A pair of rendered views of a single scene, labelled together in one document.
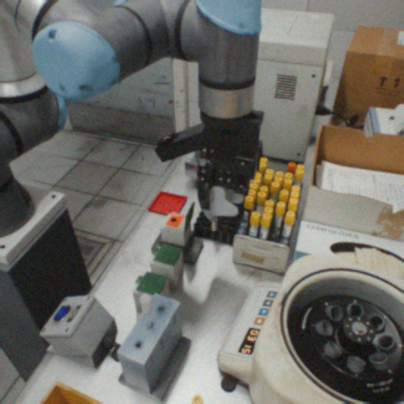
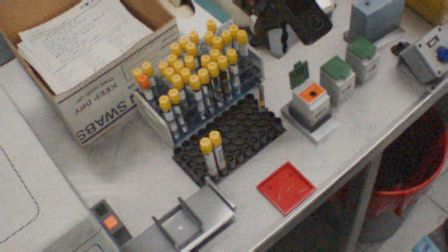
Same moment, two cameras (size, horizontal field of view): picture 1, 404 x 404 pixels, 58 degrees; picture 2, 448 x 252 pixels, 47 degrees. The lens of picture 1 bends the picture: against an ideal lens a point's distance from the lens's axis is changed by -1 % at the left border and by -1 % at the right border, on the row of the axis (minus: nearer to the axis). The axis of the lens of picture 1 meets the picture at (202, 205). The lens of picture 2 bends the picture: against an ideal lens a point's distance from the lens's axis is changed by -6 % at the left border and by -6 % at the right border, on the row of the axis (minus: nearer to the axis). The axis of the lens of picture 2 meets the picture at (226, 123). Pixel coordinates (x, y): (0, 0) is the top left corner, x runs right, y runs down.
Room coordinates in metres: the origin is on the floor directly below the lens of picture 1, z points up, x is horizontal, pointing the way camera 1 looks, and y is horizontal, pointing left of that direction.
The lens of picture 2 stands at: (0.97, 0.27, 1.64)
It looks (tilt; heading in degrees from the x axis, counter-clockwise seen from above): 56 degrees down; 221
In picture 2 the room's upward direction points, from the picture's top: 11 degrees counter-clockwise
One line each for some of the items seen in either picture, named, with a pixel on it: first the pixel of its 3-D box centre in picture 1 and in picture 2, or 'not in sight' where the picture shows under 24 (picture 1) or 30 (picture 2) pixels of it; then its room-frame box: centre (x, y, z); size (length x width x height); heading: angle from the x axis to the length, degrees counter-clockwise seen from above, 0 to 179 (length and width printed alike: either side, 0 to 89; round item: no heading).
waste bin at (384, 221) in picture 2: not in sight; (370, 174); (0.19, 0.11, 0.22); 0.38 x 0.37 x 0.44; 161
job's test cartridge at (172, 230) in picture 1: (177, 232); (310, 104); (0.50, 0.05, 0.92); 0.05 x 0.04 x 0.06; 71
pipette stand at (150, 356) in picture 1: (153, 344); (376, 16); (0.27, 0.07, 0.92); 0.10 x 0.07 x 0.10; 156
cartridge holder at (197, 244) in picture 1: (177, 242); (310, 113); (0.50, 0.05, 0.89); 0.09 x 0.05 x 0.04; 71
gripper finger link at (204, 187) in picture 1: (206, 184); not in sight; (0.46, -0.01, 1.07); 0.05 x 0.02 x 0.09; 160
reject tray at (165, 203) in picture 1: (168, 203); (286, 188); (0.64, 0.08, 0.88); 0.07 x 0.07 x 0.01; 71
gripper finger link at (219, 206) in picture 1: (220, 207); (279, 26); (0.46, -0.03, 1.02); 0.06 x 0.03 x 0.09; 70
